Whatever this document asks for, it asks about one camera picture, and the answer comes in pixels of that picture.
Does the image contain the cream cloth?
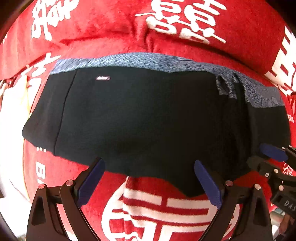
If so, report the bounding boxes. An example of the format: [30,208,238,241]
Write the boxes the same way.
[0,79,33,167]

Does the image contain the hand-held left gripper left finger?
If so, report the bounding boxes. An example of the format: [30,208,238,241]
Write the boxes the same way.
[26,157,105,241]

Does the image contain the red blanket with white characters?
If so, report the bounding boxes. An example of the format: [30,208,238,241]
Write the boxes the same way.
[0,0,296,241]

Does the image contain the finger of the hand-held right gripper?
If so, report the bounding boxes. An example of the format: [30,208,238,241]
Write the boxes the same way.
[259,143,296,163]
[246,156,296,187]

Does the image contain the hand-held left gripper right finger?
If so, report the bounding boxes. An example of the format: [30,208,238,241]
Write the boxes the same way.
[194,160,273,241]

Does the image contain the black pants with blue stripes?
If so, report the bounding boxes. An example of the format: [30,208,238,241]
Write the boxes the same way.
[22,52,292,197]

